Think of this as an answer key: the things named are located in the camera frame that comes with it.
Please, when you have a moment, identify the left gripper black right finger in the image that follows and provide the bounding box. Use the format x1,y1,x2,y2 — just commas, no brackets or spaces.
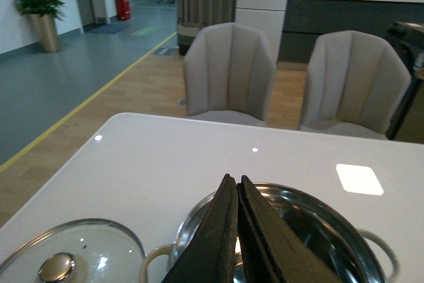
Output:
237,175,341,282

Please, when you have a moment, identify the green potted plant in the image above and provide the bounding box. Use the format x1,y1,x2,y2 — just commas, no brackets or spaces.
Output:
14,0,65,21

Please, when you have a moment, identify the left beige upholstered chair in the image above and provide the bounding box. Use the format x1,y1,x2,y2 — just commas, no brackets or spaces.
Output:
183,23,276,127

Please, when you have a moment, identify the dark kitchen counter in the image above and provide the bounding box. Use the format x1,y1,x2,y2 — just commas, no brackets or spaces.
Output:
278,0,423,63

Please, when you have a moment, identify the glass pot lid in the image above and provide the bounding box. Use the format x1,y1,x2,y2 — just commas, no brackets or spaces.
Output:
1,218,146,282

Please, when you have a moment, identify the gold plant pot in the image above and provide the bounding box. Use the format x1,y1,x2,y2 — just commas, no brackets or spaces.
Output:
29,14,61,53

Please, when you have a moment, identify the woven laundry basket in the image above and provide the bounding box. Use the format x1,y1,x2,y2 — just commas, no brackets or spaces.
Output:
177,23,205,56

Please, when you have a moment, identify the right beige upholstered chair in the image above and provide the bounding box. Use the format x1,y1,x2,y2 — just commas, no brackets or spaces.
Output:
298,30,411,140

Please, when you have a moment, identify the beige upholstered chair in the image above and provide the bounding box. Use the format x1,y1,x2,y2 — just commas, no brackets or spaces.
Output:
183,23,276,127
298,30,411,140

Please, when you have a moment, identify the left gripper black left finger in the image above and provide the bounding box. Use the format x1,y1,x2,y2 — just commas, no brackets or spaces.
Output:
163,174,238,282

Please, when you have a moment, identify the red cylindrical bin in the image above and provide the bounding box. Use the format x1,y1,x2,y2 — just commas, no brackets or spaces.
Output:
115,0,131,21

